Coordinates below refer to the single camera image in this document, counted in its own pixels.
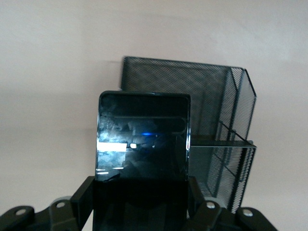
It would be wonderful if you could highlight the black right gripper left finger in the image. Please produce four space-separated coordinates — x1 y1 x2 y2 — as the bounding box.
49 176 97 231

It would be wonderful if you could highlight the long black smartphone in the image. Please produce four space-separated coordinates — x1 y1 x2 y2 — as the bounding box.
95 90 192 231

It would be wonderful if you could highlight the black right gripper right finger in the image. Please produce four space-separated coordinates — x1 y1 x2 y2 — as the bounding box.
187 176 223 231

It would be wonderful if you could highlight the black wire mesh organizer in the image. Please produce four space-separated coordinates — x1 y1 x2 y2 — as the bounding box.
119 56 258 215

